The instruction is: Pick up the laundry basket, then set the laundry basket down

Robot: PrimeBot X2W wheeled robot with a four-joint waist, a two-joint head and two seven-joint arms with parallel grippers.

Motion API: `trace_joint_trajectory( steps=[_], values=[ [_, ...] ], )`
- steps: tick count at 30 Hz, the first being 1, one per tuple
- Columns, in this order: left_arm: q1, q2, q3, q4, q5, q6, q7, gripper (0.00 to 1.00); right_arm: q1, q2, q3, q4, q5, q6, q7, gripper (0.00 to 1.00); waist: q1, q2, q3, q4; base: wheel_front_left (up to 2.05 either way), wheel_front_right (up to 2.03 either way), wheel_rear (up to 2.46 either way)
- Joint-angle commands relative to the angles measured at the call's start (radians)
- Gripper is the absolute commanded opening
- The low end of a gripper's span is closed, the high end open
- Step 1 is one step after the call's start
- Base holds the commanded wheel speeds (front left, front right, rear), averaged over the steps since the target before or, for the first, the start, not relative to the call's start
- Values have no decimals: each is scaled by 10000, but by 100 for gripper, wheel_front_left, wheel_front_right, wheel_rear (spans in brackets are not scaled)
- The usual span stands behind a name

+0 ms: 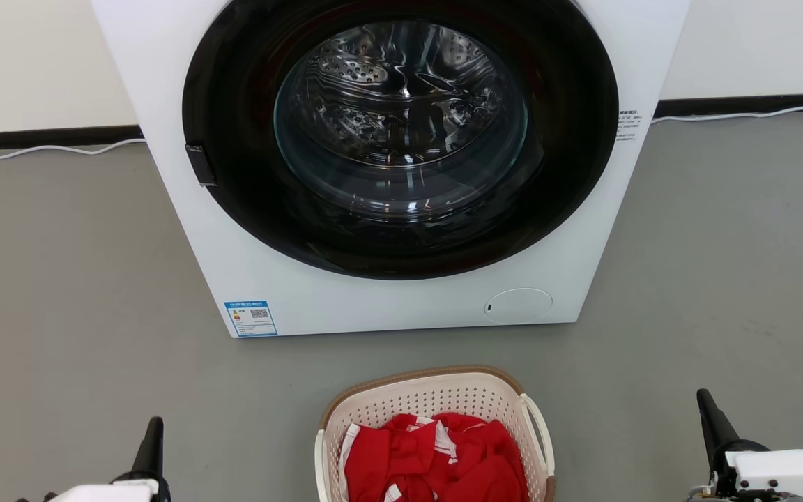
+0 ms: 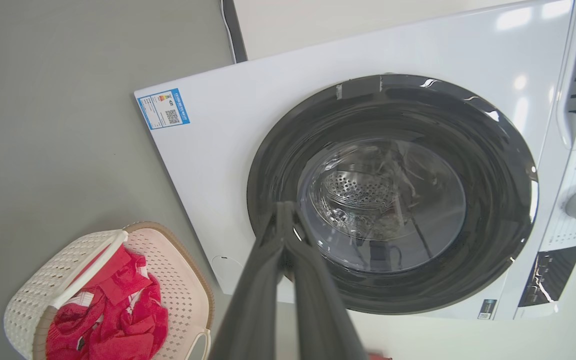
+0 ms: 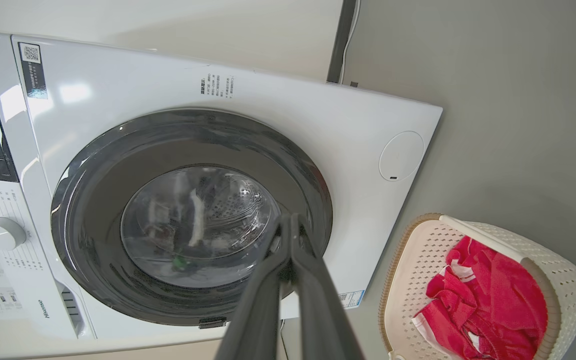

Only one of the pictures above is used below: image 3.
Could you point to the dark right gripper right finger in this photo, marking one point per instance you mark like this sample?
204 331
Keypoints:
320 310

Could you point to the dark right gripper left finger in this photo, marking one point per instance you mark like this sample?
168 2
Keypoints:
258 310

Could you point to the cream perforated laundry basket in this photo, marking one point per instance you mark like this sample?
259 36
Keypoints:
558 280

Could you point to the blue energy label sticker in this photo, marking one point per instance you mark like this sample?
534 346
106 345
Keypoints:
352 298

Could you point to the red and white clothing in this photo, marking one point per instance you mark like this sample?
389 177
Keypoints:
488 305

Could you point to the round white filter cover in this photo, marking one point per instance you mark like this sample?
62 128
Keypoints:
401 156

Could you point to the black round washer door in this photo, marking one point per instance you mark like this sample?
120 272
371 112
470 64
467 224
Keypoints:
93 200

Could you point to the white front-load washing machine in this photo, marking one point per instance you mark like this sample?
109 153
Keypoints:
178 85

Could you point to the white washer control knob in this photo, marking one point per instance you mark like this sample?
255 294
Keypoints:
5 233

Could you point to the black QR code sticker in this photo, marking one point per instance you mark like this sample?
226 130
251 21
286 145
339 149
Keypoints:
33 70

